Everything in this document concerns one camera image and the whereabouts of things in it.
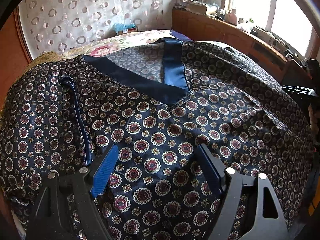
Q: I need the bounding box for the window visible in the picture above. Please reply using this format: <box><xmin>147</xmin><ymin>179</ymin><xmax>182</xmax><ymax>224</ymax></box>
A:
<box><xmin>221</xmin><ymin>0</ymin><xmax>318</xmax><ymax>58</ymax></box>

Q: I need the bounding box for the wooden low cabinet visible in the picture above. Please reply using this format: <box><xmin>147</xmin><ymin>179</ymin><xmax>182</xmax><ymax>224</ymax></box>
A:
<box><xmin>172</xmin><ymin>8</ymin><xmax>309</xmax><ymax>92</ymax></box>

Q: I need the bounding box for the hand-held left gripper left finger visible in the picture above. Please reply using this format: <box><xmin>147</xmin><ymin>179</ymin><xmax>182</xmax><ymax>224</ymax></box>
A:
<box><xmin>26</xmin><ymin>144</ymin><xmax>119</xmax><ymax>240</ymax></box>

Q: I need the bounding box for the navy medallion print garment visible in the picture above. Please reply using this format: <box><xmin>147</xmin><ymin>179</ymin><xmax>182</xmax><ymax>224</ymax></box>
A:
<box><xmin>0</xmin><ymin>37</ymin><xmax>316</xmax><ymax>240</ymax></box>

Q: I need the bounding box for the pink floral pillow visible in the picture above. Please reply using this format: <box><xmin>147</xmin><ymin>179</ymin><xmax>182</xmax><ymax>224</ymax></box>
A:
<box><xmin>57</xmin><ymin>29</ymin><xmax>182</xmax><ymax>57</ymax></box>

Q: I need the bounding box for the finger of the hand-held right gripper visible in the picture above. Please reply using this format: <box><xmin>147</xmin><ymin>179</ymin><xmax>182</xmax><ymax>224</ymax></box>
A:
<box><xmin>282</xmin><ymin>85</ymin><xmax>317</xmax><ymax>100</ymax></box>

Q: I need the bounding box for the blue tissue box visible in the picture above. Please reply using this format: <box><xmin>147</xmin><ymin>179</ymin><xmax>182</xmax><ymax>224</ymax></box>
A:
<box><xmin>114</xmin><ymin>22</ymin><xmax>138</xmax><ymax>35</ymax></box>

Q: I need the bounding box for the person's right hand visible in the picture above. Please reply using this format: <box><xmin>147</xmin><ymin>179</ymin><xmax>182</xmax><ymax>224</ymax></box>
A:
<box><xmin>308</xmin><ymin>103</ymin><xmax>320</xmax><ymax>133</ymax></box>

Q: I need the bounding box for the mustard patterned folded cloth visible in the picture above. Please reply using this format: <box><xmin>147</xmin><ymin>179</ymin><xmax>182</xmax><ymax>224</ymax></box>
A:
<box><xmin>31</xmin><ymin>51</ymin><xmax>61</xmax><ymax>62</ymax></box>

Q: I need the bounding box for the white circle pattern curtain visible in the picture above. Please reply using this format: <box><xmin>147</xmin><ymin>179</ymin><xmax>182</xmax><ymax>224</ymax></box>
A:
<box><xmin>17</xmin><ymin>0</ymin><xmax>175</xmax><ymax>60</ymax></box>

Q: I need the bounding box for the pink jug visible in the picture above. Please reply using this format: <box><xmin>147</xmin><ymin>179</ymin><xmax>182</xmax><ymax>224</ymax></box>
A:
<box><xmin>224</xmin><ymin>8</ymin><xmax>238</xmax><ymax>26</ymax></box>

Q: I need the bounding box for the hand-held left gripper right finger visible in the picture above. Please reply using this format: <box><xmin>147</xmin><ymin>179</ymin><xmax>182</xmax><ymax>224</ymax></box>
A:
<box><xmin>197</xmin><ymin>144</ymin><xmax>290</xmax><ymax>240</ymax></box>

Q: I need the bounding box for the wooden wardrobe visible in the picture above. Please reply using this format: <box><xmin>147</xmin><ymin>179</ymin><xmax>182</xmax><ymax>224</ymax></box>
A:
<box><xmin>0</xmin><ymin>6</ymin><xmax>33</xmax><ymax>110</ymax></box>

